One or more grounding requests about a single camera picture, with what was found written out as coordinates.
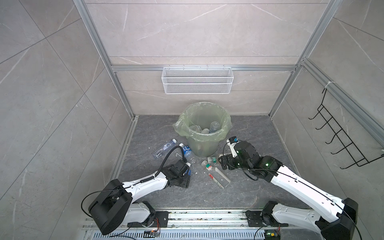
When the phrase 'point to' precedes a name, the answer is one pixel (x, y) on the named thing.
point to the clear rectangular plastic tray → (220, 178)
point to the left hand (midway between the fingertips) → (185, 177)
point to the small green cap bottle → (208, 166)
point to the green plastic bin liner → (204, 121)
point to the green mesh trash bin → (204, 149)
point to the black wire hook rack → (360, 160)
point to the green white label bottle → (196, 128)
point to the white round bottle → (205, 131)
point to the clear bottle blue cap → (158, 154)
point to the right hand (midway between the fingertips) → (225, 156)
